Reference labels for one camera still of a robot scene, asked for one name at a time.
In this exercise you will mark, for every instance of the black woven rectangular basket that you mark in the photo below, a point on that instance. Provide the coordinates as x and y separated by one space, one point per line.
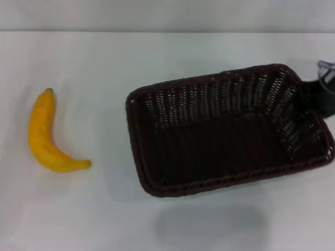
209 146

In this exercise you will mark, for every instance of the yellow banana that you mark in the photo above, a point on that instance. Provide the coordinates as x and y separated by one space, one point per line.
39 130

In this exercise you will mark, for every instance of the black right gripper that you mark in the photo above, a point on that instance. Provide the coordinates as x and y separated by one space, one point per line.
329 102

